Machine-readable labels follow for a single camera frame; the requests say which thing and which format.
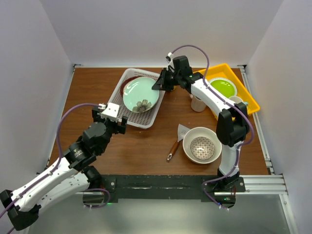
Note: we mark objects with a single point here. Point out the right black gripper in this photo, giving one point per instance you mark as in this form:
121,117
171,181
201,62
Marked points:
161,84

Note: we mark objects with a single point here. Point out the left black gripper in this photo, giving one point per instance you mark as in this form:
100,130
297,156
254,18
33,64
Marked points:
119,128

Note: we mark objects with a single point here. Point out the mint green flower plate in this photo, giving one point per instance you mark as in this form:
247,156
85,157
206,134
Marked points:
138,95

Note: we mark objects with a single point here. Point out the white perforated plastic basket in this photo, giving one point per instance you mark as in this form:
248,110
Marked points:
140,120

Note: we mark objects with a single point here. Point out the dark red rimmed plate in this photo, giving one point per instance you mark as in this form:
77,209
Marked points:
125,83

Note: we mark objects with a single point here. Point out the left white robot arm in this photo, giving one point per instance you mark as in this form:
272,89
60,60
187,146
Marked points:
71,173

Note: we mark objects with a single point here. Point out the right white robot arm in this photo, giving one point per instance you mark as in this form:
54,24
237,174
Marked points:
232,124

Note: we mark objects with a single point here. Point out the pink mug purple interior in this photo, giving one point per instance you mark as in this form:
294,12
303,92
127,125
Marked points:
197,104

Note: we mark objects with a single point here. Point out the green plate white rim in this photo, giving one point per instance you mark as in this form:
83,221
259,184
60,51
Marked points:
224,86

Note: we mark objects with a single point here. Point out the yellow plastic tray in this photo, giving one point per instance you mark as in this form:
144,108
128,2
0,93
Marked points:
239,78

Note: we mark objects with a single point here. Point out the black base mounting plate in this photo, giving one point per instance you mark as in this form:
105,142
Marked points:
174,187

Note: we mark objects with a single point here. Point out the white bowl patterned inside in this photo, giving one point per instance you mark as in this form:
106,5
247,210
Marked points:
201,145

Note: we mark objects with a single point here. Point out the light blue mug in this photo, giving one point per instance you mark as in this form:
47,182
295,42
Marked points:
237,99

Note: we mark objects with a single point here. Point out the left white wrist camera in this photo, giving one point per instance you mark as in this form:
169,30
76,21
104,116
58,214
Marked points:
110,111

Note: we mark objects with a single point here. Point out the wooden handle metal scraper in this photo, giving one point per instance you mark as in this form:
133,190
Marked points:
181,132

